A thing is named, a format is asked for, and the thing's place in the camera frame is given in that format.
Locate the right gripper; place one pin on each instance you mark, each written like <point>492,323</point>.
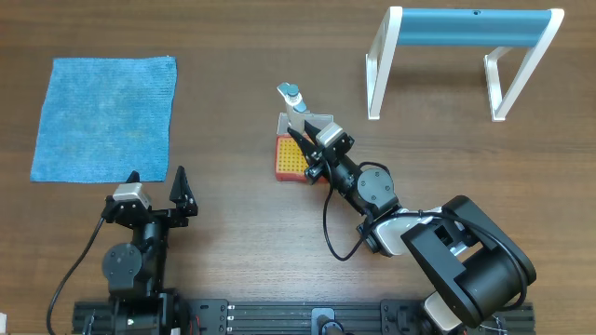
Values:
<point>331,158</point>

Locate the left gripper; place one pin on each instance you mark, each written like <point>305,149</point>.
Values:
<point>135,215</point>

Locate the white pipette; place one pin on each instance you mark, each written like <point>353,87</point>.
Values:
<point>294,104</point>

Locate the red and yellow tip box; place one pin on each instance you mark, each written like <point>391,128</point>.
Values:
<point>288,160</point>

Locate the blue cloth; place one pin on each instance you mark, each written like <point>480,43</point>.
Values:
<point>102,116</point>

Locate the white and blue stand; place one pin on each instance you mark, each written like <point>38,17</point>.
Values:
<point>465,28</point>

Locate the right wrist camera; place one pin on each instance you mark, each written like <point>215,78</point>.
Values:
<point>329,134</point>

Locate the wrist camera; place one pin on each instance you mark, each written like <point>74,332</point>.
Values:
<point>329,134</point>
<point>130,191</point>

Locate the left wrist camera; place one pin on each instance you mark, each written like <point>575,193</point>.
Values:
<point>130,191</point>

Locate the mounting rail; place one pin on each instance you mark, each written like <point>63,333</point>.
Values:
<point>270,316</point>

